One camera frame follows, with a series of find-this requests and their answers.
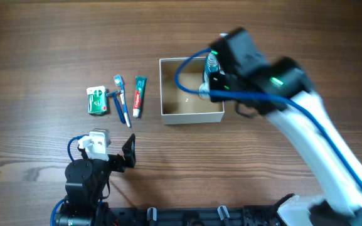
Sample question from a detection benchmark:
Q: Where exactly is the blue right camera cable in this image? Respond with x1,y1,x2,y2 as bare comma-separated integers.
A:
173,47,362,212

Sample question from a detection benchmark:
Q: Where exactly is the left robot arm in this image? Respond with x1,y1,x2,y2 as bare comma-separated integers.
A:
50,129,136,226

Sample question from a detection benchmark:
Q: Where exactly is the blue white toothbrush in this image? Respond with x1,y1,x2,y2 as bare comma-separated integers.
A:
114,74,131,127

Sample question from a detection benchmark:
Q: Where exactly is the blue mouthwash bottle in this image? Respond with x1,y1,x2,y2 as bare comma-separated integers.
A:
203,53,220,83

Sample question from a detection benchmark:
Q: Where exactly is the blue left camera cable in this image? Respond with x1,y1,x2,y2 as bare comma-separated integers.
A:
49,134,89,226

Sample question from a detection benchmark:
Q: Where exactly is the blue camera cable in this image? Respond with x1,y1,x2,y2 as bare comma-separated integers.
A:
173,47,362,212
49,134,89,226

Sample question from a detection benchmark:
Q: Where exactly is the white conditioner tube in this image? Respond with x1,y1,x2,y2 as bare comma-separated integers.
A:
198,82,211,100

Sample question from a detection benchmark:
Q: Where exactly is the white open cardboard box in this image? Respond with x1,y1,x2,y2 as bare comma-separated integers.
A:
159,57,225,125

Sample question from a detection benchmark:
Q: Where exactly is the blue disposable razor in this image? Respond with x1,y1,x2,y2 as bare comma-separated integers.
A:
106,90,125,124

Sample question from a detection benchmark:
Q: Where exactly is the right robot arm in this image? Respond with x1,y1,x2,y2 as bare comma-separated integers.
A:
210,28,362,225

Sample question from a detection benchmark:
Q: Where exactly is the Colgate toothpaste tube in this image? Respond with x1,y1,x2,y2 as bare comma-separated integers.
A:
132,77,147,118

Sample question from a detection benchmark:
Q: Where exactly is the green Dettol soap bar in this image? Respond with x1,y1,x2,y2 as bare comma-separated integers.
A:
87,86,107,116

